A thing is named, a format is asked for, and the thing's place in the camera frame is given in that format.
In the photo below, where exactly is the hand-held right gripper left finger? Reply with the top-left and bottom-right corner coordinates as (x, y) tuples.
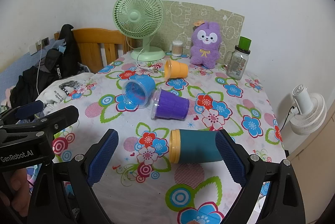
(26, 129), (119, 224)

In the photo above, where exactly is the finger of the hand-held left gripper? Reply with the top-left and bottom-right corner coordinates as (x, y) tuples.
(0, 100), (44, 126)
(0, 105), (80, 135)

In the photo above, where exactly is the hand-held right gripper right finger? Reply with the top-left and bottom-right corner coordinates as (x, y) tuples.
(215, 129), (307, 224)

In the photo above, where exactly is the teal cup with yellow rim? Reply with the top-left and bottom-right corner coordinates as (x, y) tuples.
(169, 129), (224, 164)

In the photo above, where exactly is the purple ribbed cup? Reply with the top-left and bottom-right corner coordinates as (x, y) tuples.
(150, 88), (190, 121)

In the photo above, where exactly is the blue cup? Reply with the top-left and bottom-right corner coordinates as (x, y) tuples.
(122, 75), (156, 109)

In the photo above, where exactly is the orange cup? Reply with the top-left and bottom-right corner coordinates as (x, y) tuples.
(164, 59), (189, 80)

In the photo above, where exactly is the person's left hand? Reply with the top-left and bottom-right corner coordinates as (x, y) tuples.
(5, 169), (33, 217)

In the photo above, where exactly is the white printed shirt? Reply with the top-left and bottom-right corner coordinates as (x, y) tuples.
(35, 72), (97, 117)

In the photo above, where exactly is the floral tablecloth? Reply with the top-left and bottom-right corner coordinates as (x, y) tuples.
(47, 51), (286, 224)

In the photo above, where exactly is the black jacket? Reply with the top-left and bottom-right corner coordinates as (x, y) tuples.
(9, 24), (81, 107)

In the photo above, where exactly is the wooden chair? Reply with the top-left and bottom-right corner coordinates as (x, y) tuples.
(54, 28), (137, 74)

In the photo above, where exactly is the white floor fan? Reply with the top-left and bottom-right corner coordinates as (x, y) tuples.
(289, 84), (327, 135)

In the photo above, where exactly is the glass jar with green lid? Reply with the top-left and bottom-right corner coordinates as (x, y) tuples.
(225, 36), (252, 80)

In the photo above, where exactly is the purple plush toy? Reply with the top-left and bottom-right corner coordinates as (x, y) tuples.
(190, 20), (225, 69)

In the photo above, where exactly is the cotton swab jar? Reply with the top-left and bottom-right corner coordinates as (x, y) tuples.
(171, 40), (184, 57)

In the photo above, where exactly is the green desk fan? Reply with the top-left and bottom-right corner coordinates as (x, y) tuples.
(113, 0), (166, 62)

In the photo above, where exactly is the green patterned board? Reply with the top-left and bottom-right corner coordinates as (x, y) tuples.
(157, 0), (246, 67)

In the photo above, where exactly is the white charger cable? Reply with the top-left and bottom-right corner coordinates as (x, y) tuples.
(36, 41), (44, 90)

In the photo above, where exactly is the wall socket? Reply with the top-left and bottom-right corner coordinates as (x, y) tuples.
(28, 37), (50, 55)

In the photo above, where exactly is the white fan cable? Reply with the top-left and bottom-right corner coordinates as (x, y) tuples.
(127, 37), (160, 74)

